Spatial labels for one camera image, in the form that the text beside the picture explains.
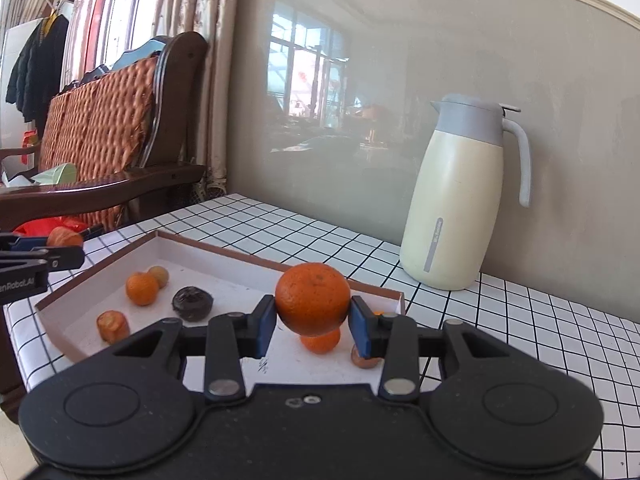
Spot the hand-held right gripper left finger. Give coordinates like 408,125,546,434
115,294,279,403

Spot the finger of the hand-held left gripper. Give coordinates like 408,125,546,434
0,232,51,252
0,245,86,272

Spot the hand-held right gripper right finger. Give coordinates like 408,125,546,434
348,296,511,403

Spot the carrot piece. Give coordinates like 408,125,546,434
350,342,383,370
46,226,84,248
96,310,131,345

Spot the brown cardboard box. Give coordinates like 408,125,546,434
34,230,406,395

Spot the dark mangosteen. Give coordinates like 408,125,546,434
172,286,215,322

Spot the red plastic bag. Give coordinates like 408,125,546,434
12,217,88,238

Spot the light green paper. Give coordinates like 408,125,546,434
32,162,78,186

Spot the wooden sofa with orange cushion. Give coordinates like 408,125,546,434
0,31,209,241

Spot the cream thermos jug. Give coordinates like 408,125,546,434
399,93,532,291

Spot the white checked tablecloth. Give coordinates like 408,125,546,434
2,192,640,480

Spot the black jacket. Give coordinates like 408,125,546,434
6,14,70,133

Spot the red framed window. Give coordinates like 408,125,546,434
82,0,166,68

